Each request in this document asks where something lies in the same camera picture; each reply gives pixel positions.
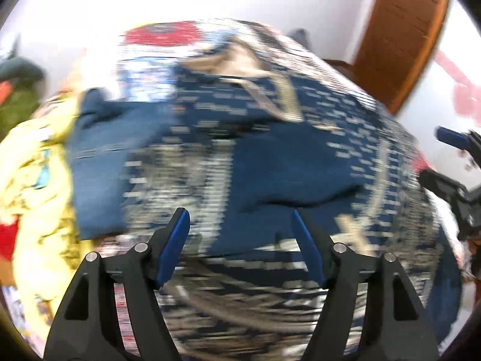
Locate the navy patterned hooded garment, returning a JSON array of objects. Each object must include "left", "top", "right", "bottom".
[{"left": 67, "top": 37, "right": 463, "bottom": 361}]

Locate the white heart wardrobe door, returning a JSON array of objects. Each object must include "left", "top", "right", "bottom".
[{"left": 396, "top": 0, "right": 480, "bottom": 351}]

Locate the red garment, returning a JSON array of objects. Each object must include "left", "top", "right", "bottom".
[{"left": 0, "top": 219, "right": 18, "bottom": 262}]

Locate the brown wooden door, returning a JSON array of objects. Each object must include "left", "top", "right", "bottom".
[{"left": 352, "top": 0, "right": 449, "bottom": 114}]

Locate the yellow cartoon blanket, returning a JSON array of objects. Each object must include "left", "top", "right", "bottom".
[{"left": 1, "top": 94, "right": 92, "bottom": 340}]

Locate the grey bag by bed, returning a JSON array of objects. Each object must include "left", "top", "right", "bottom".
[{"left": 288, "top": 28, "right": 311, "bottom": 51}]

